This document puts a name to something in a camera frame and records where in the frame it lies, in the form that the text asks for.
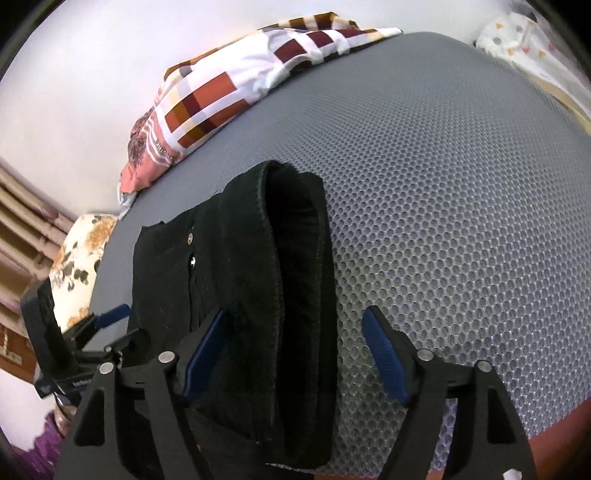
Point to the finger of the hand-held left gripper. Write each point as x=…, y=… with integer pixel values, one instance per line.
x=111, y=316
x=124, y=344

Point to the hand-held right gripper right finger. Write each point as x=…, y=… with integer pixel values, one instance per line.
x=388, y=355

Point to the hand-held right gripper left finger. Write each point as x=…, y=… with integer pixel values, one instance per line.
x=203, y=355

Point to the black pants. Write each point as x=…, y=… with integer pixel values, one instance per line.
x=258, y=300

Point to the person's left forearm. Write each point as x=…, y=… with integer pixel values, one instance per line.
x=46, y=438

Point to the floral cream pillow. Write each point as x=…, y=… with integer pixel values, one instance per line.
x=76, y=258

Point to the beige patterned curtain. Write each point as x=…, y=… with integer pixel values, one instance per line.
x=23, y=221

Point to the light grey cloth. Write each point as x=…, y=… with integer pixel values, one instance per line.
x=127, y=198

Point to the grey mesh mat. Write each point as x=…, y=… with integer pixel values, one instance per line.
x=438, y=184

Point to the checked orange white pillow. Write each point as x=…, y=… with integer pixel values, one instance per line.
x=217, y=92

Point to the beige cushion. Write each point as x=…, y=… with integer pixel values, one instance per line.
x=568, y=101

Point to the white cloth with coloured shapes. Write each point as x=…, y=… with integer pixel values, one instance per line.
x=517, y=41

